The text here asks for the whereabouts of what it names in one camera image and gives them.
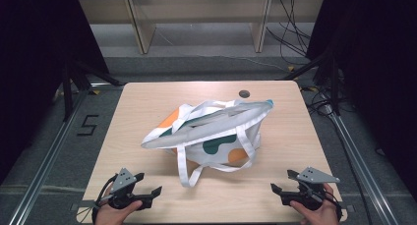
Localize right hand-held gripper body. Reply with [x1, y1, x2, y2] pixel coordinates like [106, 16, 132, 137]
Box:
[279, 166, 341, 211]

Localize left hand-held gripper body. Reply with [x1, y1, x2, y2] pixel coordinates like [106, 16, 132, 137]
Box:
[103, 167, 154, 210]

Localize white tote bag orange green patches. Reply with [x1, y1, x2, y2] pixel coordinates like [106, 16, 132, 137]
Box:
[141, 98, 274, 189]

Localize person's right hand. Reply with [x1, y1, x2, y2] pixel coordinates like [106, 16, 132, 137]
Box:
[289, 182, 342, 225]

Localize person's left hand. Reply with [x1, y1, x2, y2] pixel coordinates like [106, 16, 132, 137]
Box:
[94, 196, 145, 225]

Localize black metal stand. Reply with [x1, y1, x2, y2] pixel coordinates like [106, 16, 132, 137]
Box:
[280, 49, 342, 117]
[61, 58, 123, 122]

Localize dark curtain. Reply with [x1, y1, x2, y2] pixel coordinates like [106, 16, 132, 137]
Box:
[0, 0, 111, 185]
[305, 0, 417, 199]

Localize light wooden bench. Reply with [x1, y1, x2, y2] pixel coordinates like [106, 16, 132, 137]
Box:
[78, 0, 326, 55]

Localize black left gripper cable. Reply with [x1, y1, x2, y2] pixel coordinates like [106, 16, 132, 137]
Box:
[90, 173, 120, 225]

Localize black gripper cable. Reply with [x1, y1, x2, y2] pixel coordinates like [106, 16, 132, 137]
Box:
[324, 189, 344, 221]
[90, 173, 120, 225]

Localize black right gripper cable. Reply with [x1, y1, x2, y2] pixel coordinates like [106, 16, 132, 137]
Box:
[324, 189, 344, 221]

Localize aluminium floor rail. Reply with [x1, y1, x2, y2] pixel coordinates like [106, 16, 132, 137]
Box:
[7, 84, 91, 225]
[323, 96, 400, 225]

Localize black floor cables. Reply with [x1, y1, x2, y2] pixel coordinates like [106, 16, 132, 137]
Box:
[299, 83, 340, 117]

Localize bundle of black hanging cables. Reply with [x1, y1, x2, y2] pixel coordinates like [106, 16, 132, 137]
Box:
[266, 0, 313, 66]

